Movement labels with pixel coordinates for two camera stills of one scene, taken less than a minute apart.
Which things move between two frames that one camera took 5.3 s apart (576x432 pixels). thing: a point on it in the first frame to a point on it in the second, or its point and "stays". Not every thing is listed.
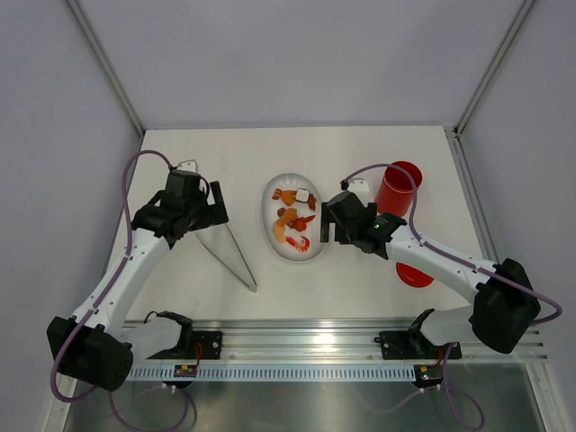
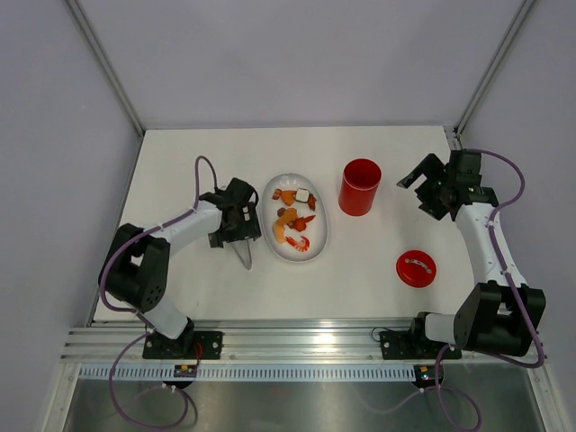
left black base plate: [211, 346] stays
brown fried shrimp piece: [311, 201] stays
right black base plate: [406, 345] stays
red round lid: [412, 277] stays
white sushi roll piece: [302, 194] stays
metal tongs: [220, 241] to [243, 252]
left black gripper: [213, 213] to [248, 229]
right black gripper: [328, 218] to [429, 166]
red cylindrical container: [396, 189] to [360, 181]
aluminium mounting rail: [346, 341] stays
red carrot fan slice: [299, 223] stays
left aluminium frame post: [107, 63] stays
